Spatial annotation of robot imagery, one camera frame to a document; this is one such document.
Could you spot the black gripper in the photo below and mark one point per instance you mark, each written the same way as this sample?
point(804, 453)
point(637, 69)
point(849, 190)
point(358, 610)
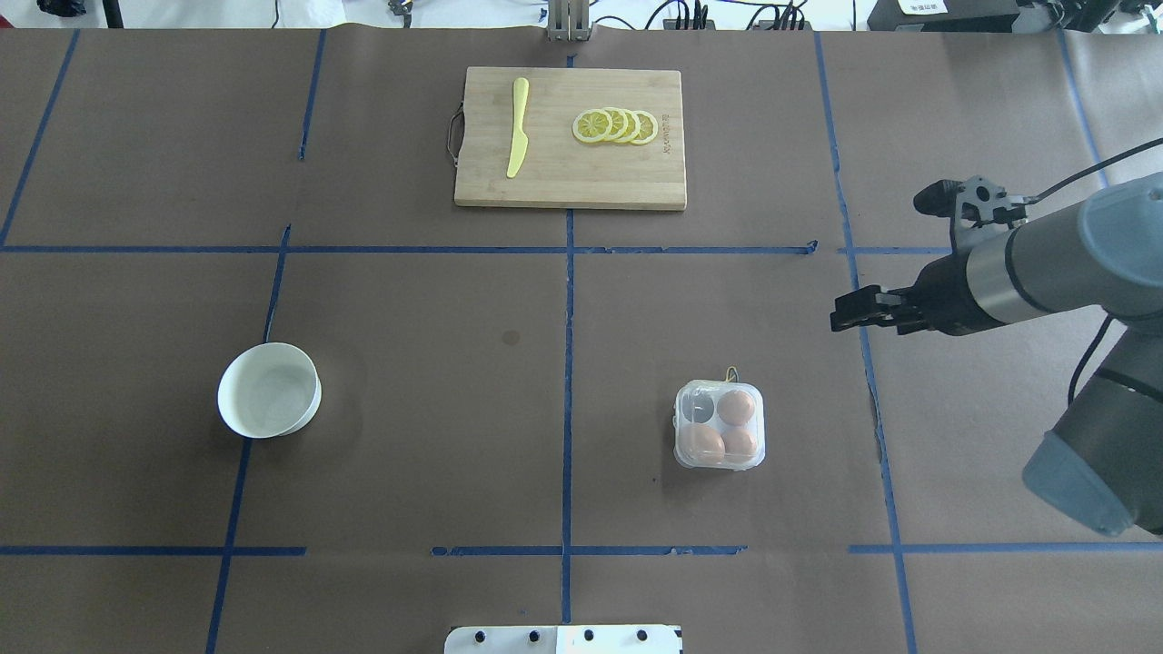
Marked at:
point(945, 292)

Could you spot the clear plastic egg box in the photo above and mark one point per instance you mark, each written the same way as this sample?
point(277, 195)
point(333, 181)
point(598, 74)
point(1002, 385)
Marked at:
point(696, 400)

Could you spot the brown egg from bowl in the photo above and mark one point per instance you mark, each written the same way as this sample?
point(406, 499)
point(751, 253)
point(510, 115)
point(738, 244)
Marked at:
point(700, 444)

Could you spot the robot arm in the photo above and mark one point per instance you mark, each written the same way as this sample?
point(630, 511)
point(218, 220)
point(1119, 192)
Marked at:
point(1099, 464)

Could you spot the brown egg rear in box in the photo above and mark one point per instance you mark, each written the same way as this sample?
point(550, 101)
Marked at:
point(736, 407)

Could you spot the brown egg in box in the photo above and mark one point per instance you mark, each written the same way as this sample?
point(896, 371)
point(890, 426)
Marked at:
point(740, 446)
point(736, 407)

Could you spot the brown egg front in box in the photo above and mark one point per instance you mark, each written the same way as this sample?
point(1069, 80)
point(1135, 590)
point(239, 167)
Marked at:
point(740, 446)

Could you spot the black box on side table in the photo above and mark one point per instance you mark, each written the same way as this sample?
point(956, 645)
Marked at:
point(944, 16)

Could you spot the lemon slice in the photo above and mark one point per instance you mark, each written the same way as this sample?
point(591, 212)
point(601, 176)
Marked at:
point(593, 126)
point(618, 125)
point(629, 127)
point(647, 128)

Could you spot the bamboo cutting board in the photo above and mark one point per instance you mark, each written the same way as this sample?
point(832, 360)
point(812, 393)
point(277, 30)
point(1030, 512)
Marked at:
point(560, 173)

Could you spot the yellow plastic knife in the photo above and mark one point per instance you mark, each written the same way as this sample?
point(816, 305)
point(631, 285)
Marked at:
point(519, 138)

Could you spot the white bowl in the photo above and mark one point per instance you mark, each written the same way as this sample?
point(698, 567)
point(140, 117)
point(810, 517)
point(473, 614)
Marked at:
point(270, 390)

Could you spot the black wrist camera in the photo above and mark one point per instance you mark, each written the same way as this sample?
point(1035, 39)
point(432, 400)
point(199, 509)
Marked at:
point(977, 209)

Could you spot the aluminium frame post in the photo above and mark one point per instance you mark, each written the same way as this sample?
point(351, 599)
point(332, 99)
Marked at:
point(569, 20)

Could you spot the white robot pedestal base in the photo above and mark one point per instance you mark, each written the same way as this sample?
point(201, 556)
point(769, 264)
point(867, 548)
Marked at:
point(594, 638)

